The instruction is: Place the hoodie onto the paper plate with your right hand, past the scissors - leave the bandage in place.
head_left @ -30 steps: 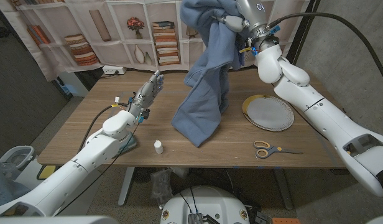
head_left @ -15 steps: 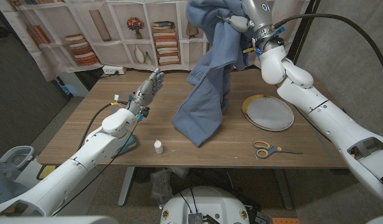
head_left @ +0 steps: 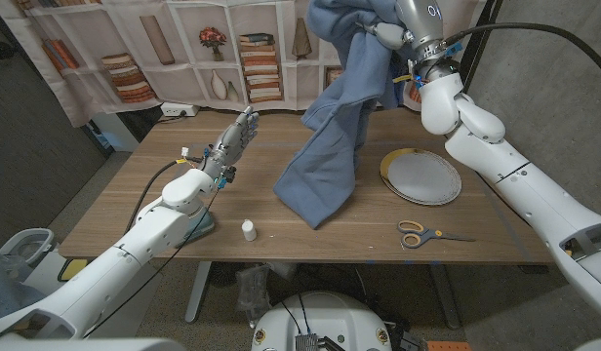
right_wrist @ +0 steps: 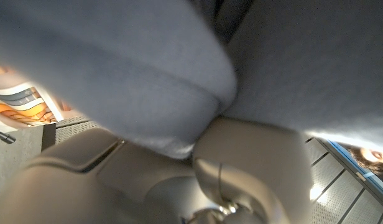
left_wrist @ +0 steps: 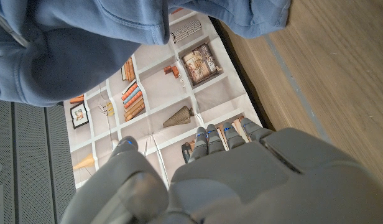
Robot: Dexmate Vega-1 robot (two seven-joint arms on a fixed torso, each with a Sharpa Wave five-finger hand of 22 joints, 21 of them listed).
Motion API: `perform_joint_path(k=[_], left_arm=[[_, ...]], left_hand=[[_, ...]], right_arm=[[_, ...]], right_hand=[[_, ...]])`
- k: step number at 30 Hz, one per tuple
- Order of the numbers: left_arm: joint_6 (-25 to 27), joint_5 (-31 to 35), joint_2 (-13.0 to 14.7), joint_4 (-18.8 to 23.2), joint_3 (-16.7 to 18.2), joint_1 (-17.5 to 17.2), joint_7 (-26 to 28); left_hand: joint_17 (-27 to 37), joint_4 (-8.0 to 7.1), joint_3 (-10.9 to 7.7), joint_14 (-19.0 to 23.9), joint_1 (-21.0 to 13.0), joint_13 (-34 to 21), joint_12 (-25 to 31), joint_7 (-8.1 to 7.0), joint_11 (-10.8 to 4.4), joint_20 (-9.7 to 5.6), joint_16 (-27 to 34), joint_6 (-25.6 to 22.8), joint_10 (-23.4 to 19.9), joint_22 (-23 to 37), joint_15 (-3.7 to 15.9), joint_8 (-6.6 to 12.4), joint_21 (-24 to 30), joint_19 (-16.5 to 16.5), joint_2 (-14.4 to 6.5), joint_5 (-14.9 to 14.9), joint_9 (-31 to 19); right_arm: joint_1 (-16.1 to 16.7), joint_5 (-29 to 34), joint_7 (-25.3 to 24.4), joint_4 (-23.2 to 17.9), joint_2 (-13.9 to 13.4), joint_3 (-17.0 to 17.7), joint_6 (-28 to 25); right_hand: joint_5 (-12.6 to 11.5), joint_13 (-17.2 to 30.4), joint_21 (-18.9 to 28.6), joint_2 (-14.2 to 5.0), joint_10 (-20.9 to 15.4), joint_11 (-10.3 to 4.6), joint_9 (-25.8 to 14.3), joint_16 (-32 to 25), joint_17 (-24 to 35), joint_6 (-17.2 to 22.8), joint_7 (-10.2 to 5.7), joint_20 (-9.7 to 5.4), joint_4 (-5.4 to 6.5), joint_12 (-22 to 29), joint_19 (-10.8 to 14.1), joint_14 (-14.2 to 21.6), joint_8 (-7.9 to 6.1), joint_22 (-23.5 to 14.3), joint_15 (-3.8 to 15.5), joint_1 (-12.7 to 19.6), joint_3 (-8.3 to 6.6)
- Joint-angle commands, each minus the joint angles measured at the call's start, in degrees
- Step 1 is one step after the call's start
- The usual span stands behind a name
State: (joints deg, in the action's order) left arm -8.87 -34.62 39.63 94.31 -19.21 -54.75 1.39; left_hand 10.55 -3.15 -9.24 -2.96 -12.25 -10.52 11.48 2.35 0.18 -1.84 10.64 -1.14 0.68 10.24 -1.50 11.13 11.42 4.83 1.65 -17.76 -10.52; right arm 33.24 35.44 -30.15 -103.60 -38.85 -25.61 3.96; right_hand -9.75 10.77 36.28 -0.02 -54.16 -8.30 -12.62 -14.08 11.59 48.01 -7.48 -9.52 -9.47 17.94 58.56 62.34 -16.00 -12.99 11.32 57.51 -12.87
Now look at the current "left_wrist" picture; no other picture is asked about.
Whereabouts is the printed bookshelf backdrop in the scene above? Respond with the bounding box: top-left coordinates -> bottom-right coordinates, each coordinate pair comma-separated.
63,7 -> 264,190

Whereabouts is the blue hoodie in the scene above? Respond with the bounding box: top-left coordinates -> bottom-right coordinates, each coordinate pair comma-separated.
0,0 -> 292,108

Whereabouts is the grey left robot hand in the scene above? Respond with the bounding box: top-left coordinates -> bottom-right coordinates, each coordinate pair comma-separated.
59,117 -> 383,224

